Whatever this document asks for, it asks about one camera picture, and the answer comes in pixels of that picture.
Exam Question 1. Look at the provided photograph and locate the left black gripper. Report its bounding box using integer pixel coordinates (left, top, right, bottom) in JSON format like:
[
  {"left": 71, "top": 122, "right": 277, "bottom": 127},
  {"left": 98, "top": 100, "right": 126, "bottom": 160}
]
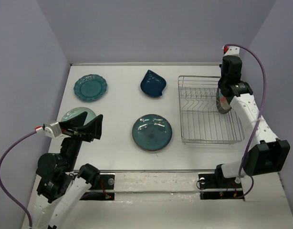
[{"left": 61, "top": 110, "right": 105, "bottom": 170}]

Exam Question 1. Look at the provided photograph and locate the light mint glass plate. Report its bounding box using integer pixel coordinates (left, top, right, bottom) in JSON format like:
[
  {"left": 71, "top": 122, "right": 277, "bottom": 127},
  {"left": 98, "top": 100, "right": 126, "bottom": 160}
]
[{"left": 61, "top": 107, "right": 96, "bottom": 125}]

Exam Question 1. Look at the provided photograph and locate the teal scalloped plate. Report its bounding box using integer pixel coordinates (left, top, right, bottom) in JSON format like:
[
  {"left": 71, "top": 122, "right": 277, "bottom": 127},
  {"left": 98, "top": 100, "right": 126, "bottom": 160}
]
[{"left": 73, "top": 74, "right": 108, "bottom": 102}]

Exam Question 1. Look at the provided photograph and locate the red and blue floral plate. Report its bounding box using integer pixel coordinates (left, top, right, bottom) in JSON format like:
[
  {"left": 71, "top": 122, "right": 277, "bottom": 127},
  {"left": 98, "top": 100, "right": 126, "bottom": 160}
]
[{"left": 216, "top": 88, "right": 231, "bottom": 114}]

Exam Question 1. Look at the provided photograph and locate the dark teal round plate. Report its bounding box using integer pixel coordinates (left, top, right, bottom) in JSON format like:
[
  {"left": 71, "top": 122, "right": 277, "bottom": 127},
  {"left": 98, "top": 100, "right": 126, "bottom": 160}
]
[{"left": 132, "top": 114, "right": 173, "bottom": 151}]

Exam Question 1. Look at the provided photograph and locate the dark blue teardrop dish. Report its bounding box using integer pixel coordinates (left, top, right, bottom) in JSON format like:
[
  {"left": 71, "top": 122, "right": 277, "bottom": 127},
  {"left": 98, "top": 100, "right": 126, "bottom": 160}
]
[{"left": 140, "top": 70, "right": 167, "bottom": 98}]

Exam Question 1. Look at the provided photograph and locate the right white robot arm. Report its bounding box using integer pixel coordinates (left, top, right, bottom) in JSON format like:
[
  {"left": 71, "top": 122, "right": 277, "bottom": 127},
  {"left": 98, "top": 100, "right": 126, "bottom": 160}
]
[{"left": 213, "top": 55, "right": 290, "bottom": 187}]

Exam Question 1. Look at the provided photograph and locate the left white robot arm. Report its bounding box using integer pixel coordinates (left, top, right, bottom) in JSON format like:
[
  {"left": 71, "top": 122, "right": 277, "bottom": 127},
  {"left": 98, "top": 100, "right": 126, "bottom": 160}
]
[{"left": 29, "top": 111, "right": 103, "bottom": 229}]

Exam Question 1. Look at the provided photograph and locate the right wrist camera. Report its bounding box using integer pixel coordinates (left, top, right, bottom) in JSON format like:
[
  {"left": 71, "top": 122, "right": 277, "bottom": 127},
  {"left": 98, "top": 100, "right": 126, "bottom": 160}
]
[{"left": 223, "top": 45, "right": 240, "bottom": 57}]

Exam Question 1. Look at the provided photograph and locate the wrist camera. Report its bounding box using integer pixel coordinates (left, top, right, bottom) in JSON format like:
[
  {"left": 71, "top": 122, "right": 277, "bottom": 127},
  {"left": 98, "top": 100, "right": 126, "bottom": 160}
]
[
  {"left": 223, "top": 45, "right": 240, "bottom": 57},
  {"left": 35, "top": 121, "right": 65, "bottom": 139}
]

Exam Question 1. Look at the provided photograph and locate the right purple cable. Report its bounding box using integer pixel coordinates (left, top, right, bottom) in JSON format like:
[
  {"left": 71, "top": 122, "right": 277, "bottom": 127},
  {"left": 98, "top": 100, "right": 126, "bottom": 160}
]
[{"left": 225, "top": 43, "right": 266, "bottom": 200}]

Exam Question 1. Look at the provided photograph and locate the purple cable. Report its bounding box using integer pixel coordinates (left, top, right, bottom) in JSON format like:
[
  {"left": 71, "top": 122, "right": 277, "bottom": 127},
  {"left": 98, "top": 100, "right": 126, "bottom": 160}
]
[
  {"left": 225, "top": 43, "right": 266, "bottom": 200},
  {"left": 0, "top": 130, "right": 38, "bottom": 227}
]

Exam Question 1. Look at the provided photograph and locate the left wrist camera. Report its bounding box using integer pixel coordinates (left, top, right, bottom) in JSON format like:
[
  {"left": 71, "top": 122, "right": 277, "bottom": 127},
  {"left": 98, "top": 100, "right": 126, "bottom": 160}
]
[{"left": 35, "top": 121, "right": 65, "bottom": 139}]

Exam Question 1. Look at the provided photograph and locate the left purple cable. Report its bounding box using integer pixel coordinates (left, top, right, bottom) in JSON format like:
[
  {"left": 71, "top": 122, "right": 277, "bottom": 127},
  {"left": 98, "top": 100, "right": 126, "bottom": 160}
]
[{"left": 0, "top": 130, "right": 38, "bottom": 227}]

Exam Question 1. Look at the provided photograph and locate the metal wire dish rack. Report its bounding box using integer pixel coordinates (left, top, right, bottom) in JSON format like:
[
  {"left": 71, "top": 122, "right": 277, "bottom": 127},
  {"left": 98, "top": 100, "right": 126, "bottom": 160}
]
[{"left": 178, "top": 75, "right": 244, "bottom": 145}]

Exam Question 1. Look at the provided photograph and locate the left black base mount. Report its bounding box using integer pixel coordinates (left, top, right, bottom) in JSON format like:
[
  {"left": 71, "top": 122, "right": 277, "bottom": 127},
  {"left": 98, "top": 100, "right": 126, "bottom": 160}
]
[{"left": 80, "top": 174, "right": 115, "bottom": 201}]

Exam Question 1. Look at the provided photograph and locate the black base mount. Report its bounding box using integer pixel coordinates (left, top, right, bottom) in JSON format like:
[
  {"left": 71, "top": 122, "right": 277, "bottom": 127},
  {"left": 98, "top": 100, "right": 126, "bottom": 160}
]
[
  {"left": 196, "top": 173, "right": 244, "bottom": 200},
  {"left": 80, "top": 174, "right": 115, "bottom": 201}
]

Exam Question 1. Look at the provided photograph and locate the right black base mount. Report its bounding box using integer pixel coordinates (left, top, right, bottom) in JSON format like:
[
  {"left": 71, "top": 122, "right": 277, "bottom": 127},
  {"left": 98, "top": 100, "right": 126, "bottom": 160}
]
[{"left": 196, "top": 173, "right": 244, "bottom": 200}]

